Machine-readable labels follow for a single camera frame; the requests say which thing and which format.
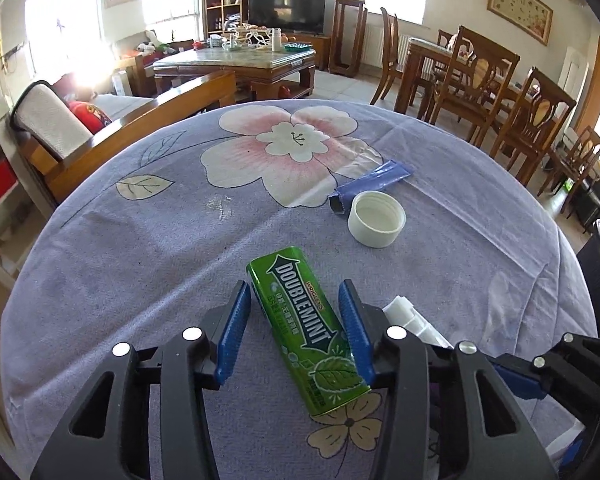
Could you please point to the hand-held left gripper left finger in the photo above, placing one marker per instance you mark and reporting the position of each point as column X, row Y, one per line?
column 232, row 332

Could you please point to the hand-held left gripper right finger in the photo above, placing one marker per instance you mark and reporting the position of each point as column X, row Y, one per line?
column 354, row 332

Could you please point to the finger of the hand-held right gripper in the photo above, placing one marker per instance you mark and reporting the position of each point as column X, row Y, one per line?
column 576, row 449
column 525, row 385

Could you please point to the green chewing gum tin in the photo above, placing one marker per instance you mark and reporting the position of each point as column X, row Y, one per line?
column 305, row 330

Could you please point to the white plastic tube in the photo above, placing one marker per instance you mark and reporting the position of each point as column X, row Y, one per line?
column 415, row 322

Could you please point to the lilac floral tablecloth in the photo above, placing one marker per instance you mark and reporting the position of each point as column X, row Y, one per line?
column 155, row 260

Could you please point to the white bottle cap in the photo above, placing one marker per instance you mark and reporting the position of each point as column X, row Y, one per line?
column 377, row 220

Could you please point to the blue foil wrapper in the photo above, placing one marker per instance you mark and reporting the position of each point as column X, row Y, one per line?
column 375, row 180

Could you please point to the clear plastic film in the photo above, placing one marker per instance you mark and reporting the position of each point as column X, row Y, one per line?
column 357, row 157

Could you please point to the wooden sofa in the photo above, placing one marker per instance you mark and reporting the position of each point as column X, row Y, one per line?
column 145, row 110

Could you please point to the white storage shelf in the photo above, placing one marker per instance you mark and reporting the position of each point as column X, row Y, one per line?
column 10, row 240

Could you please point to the red cushion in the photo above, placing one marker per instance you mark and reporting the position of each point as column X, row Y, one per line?
column 90, row 116

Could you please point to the wooden marble coffee table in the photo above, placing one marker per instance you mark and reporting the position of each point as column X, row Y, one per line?
column 230, row 67

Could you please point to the white towel cover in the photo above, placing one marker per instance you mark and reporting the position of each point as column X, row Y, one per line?
column 50, row 120

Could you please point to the wooden television stand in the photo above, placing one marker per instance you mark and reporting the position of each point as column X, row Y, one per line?
column 315, row 50

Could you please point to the wooden dining table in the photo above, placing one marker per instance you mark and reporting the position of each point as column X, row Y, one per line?
column 422, row 55

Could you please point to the white radiator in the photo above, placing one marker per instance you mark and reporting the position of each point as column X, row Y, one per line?
column 380, row 47

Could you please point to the green tray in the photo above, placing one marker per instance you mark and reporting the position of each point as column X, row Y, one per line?
column 299, row 48

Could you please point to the white bottle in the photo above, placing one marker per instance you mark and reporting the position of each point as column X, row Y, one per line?
column 276, row 39

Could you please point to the wooden plant stand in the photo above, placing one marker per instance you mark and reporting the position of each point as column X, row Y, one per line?
column 349, row 35

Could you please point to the flat screen television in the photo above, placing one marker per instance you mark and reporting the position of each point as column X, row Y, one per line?
column 286, row 10

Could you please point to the framed flower picture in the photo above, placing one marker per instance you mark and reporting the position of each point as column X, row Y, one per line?
column 520, row 7

